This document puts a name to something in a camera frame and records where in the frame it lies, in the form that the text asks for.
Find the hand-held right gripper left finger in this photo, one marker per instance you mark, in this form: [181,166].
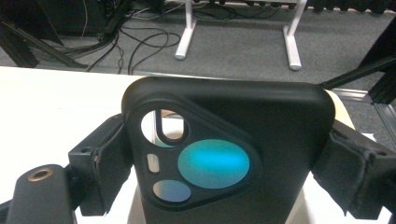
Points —
[102,168]

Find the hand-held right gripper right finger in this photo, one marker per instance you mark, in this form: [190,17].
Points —
[358,174]

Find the black phone case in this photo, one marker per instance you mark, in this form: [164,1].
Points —
[280,130]

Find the black metal frame stand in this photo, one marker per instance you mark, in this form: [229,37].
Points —
[18,49]
[383,90]

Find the white metal desk frame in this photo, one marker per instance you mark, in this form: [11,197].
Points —
[188,31]

